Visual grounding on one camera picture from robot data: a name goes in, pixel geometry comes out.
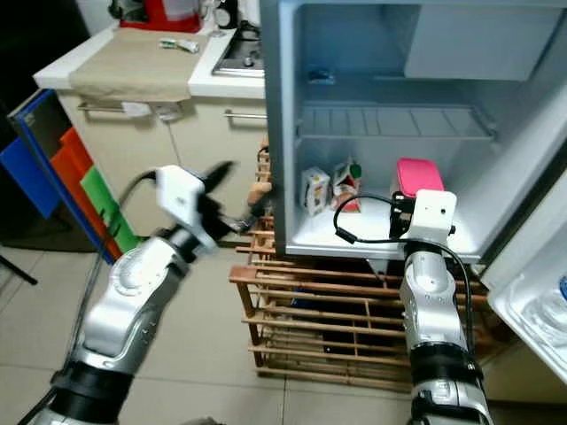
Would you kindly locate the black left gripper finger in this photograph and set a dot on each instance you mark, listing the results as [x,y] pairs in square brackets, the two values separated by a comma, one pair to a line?
[257,217]
[220,175]

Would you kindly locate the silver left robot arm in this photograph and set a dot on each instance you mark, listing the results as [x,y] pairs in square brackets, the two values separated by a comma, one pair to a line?
[133,310]

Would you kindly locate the dark grey mini fridge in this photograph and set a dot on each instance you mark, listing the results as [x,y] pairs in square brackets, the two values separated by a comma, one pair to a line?
[354,88]

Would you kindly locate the white kitchen cabinet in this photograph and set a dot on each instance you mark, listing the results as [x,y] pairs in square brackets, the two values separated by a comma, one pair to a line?
[186,150]

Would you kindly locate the red white drink carton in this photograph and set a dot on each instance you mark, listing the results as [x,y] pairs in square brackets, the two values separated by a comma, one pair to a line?
[346,184]

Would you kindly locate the white yellow drink carton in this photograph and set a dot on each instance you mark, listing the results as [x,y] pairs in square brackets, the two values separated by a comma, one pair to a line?
[316,191]

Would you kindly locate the printed white cloth tag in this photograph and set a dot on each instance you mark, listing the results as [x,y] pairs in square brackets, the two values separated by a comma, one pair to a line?
[166,112]

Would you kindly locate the small white cloth tag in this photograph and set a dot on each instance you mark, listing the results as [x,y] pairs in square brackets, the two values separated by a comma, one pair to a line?
[136,108]

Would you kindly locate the steel gas hob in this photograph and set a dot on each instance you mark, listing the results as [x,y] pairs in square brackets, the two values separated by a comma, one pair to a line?
[241,53]

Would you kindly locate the wooden slatted rack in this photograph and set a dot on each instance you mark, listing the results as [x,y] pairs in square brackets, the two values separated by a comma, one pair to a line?
[319,328]

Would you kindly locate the white green tube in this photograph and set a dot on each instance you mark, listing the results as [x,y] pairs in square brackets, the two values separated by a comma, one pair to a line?
[179,46]

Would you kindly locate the beige linen cloth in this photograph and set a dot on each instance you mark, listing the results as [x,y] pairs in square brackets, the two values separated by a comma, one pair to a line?
[137,66]

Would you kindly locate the orange flat board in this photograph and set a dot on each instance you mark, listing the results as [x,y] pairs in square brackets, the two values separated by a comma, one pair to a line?
[71,164]

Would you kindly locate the black tripod leg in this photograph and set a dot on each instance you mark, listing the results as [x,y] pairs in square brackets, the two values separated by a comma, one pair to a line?
[18,268]

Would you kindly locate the red coffee machine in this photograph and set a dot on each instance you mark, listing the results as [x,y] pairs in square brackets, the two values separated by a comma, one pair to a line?
[159,16]

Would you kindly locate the clear plastic water bottle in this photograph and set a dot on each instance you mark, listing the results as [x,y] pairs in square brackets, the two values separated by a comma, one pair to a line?
[545,319]

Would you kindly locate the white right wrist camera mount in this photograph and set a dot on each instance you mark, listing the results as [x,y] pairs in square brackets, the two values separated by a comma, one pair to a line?
[432,212]

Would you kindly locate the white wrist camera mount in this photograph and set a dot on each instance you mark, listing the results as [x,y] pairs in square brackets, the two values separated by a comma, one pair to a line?
[182,195]
[432,212]

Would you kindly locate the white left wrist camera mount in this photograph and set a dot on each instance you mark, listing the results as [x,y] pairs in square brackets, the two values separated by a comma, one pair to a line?
[182,195]

